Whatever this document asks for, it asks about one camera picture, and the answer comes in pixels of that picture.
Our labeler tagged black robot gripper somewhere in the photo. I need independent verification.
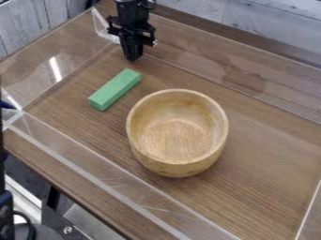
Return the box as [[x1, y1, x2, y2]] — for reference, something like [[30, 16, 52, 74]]
[[106, 0, 156, 60]]

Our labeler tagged black table leg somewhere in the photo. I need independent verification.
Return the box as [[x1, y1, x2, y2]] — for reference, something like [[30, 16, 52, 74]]
[[46, 187, 60, 210]]

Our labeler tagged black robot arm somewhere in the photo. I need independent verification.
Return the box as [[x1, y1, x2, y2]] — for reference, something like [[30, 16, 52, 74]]
[[106, 0, 156, 61]]

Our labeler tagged clear acrylic front wall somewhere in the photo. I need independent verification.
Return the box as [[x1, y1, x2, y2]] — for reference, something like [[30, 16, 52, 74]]
[[2, 112, 239, 240]]

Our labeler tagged brown wooden bowl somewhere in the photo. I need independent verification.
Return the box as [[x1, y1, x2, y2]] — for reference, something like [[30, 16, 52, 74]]
[[125, 89, 229, 178]]

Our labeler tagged black cable loop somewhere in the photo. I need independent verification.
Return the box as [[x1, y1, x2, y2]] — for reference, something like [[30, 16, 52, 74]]
[[0, 210, 37, 240]]

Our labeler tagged metal plate with screw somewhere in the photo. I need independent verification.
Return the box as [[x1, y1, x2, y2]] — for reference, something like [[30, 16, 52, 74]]
[[41, 204, 90, 240]]

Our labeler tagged green rectangular block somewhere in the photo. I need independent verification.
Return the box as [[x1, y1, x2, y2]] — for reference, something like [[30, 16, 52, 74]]
[[88, 68, 141, 111]]

